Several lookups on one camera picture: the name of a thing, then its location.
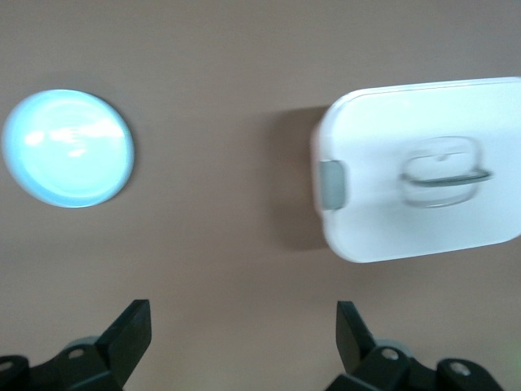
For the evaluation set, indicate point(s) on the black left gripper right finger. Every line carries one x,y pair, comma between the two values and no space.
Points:
358,350

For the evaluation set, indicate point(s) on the white lidded storage box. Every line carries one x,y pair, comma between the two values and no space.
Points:
378,122

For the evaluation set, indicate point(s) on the light blue round plate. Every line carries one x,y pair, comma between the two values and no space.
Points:
67,163

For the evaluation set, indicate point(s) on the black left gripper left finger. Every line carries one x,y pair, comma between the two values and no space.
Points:
118,346

